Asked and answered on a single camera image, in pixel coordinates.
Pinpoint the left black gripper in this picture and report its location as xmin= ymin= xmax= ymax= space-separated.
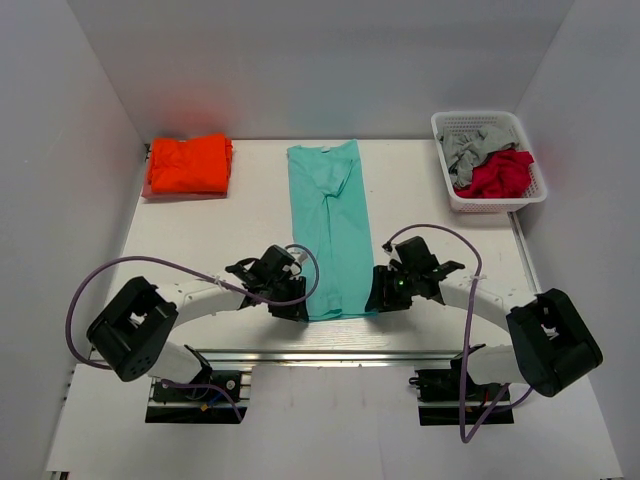
xmin=265 ymin=274 xmax=310 ymax=322

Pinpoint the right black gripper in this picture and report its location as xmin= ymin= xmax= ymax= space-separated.
xmin=366 ymin=264 xmax=420 ymax=312

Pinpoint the teal t shirt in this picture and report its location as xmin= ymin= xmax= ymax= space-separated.
xmin=287 ymin=140 xmax=374 ymax=322

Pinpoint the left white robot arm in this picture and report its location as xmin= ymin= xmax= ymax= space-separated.
xmin=86 ymin=244 xmax=319 ymax=399

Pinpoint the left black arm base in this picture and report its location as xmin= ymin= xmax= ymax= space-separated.
xmin=145 ymin=349 xmax=248 ymax=425

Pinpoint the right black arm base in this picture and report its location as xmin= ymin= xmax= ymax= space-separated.
xmin=406 ymin=344 xmax=516 ymax=427

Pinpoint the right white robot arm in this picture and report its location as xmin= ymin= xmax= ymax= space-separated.
xmin=366 ymin=237 xmax=603 ymax=399

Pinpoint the grey t shirt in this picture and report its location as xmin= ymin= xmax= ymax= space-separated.
xmin=438 ymin=125 xmax=519 ymax=189

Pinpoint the folded orange t shirt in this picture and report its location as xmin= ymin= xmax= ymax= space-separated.
xmin=143 ymin=133 xmax=233 ymax=198

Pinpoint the red t shirt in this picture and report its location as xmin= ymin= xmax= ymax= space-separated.
xmin=454 ymin=149 xmax=534 ymax=199

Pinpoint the white plastic basket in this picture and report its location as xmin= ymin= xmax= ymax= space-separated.
xmin=431 ymin=111 xmax=547 ymax=213

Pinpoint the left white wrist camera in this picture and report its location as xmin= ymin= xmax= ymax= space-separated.
xmin=285 ymin=244 xmax=308 ymax=277

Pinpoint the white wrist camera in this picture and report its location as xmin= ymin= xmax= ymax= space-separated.
xmin=285 ymin=244 xmax=308 ymax=277
xmin=382 ymin=242 xmax=402 ymax=270

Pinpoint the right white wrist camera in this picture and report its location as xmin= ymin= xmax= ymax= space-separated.
xmin=382 ymin=242 xmax=402 ymax=270

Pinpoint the aluminium table edge rail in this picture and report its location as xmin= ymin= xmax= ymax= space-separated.
xmin=89 ymin=349 xmax=516 ymax=369

